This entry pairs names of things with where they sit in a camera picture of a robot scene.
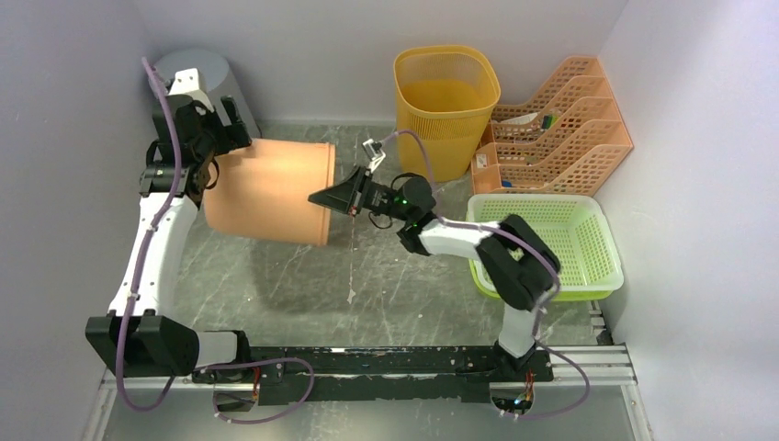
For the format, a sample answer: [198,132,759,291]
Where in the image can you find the aluminium frame rail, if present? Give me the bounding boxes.
[85,342,651,440]

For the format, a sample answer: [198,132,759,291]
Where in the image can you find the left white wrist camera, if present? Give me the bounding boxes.
[167,68,215,112]

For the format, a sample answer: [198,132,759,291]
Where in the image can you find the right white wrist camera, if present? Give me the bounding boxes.
[362,139,386,174]

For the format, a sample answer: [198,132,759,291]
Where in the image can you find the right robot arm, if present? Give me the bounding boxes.
[308,166,561,380]

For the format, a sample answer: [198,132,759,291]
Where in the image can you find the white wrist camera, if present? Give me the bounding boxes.
[167,68,215,112]
[362,139,386,174]

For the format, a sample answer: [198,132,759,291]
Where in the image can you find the large grey plastic bucket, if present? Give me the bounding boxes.
[153,48,262,139]

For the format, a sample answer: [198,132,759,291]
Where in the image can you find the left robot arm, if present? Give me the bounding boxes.
[85,95,254,382]

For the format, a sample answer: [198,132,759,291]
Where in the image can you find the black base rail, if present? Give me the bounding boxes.
[191,345,553,405]

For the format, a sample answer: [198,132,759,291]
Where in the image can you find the orange plastic file organizer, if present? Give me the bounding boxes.
[470,56,633,197]

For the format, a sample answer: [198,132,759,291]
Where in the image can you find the orange plastic bucket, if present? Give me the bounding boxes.
[202,139,336,246]

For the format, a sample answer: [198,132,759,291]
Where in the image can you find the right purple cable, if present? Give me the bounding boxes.
[377,129,593,423]

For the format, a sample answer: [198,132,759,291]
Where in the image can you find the light green plastic basket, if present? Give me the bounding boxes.
[466,194,624,302]

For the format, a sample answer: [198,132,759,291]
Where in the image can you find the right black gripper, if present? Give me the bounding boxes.
[309,165,411,222]

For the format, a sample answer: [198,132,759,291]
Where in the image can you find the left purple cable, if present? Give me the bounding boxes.
[113,55,316,426]

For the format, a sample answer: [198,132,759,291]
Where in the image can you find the purple cable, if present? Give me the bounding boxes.
[377,129,593,423]
[113,55,316,426]

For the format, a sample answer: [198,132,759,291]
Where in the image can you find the yellow mesh waste basket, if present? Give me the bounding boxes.
[393,45,501,182]

